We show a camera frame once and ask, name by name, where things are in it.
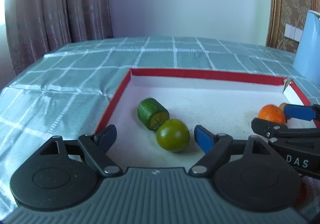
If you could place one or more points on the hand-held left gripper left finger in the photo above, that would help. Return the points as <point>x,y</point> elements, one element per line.
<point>108,137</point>

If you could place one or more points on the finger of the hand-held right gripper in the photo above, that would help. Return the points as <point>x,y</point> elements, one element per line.
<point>275,129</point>
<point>297,112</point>

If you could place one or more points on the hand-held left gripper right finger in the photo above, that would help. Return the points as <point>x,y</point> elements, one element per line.
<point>203,139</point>

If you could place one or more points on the orange tangerine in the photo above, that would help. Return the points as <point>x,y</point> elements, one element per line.
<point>270,113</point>

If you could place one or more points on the brown longan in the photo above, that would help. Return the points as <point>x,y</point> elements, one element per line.
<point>282,106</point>

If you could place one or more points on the large green tomato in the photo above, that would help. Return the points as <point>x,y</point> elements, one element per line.
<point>172,135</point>

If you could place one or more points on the red cardboard box tray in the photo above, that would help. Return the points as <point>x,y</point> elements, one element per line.
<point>225,104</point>

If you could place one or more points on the green cucumber piece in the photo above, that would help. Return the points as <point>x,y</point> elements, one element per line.
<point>151,113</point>

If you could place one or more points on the light blue electric kettle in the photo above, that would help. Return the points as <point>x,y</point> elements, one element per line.
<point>308,46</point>

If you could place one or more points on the green checked tablecloth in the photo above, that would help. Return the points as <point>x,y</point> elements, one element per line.
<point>75,71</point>

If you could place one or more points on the pink patterned curtain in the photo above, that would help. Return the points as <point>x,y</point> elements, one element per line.
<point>50,7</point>

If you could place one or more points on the white wall switch panel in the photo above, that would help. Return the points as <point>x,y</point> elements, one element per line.
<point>293,31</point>

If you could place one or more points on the gold ornate wall frame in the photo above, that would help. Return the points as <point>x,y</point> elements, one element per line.
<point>290,2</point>

